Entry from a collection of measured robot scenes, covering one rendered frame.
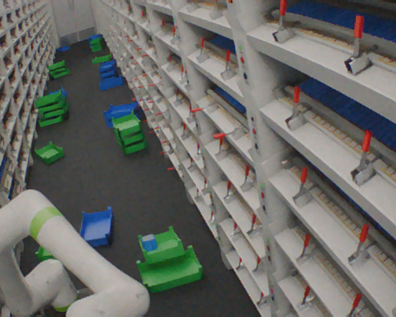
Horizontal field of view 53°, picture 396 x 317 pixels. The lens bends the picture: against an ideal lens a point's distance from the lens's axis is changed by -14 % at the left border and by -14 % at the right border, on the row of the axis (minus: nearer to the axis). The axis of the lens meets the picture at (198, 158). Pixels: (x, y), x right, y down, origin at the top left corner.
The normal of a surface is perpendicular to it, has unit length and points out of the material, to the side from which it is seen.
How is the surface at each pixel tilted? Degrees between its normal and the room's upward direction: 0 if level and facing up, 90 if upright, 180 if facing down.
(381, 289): 18
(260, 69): 90
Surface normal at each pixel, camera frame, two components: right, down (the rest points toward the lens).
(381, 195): -0.47, -0.75
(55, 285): 0.71, 0.13
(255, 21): 0.27, 0.39
